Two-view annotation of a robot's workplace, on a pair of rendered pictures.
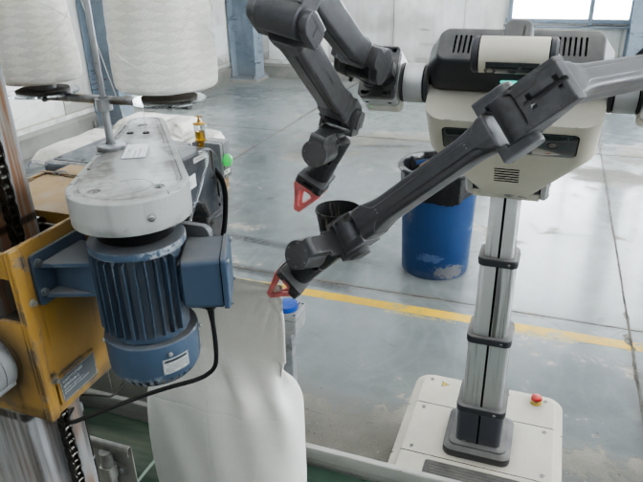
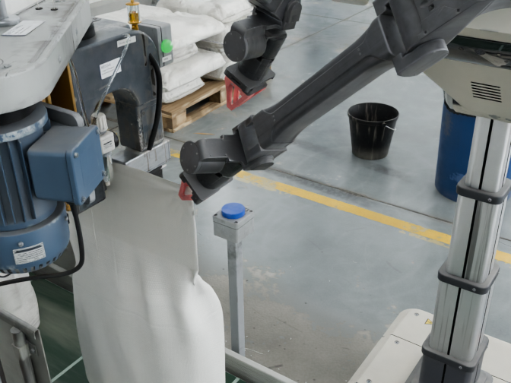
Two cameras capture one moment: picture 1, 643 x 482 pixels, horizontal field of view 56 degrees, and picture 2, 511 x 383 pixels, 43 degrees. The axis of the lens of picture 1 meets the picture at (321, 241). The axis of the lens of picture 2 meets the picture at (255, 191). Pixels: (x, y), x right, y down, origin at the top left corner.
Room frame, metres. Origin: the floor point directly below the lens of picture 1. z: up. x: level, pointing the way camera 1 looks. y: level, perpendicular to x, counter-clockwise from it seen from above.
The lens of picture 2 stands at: (0.09, -0.31, 1.70)
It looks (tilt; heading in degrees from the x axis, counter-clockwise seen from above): 29 degrees down; 14
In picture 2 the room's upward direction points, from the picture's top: 1 degrees counter-clockwise
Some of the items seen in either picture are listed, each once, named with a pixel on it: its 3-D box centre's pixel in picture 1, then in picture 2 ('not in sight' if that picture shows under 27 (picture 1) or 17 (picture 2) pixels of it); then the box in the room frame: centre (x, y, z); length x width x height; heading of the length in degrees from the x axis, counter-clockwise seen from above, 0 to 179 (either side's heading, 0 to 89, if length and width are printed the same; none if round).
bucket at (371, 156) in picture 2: (338, 227); (371, 132); (3.62, -0.11, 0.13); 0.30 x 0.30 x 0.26
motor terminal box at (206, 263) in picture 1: (209, 277); (69, 169); (0.87, 0.18, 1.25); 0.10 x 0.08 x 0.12; 4
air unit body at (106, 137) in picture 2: not in sight; (103, 149); (1.15, 0.27, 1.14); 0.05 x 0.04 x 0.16; 159
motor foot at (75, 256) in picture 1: (83, 269); not in sight; (0.86, 0.38, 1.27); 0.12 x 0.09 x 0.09; 159
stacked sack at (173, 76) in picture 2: not in sight; (173, 67); (3.98, 1.23, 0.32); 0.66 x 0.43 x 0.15; 161
